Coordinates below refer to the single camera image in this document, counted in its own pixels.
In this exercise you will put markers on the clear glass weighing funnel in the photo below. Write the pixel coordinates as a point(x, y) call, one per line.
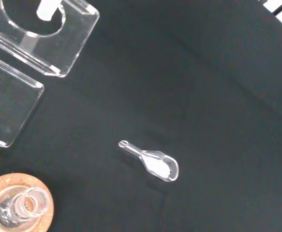
point(157, 166)

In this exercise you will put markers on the clear acrylic funnel stand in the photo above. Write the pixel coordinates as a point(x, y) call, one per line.
point(58, 53)

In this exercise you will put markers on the black bench cloth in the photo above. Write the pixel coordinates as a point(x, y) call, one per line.
point(179, 96)

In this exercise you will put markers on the small round-bottom glass flask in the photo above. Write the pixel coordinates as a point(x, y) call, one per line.
point(32, 203)

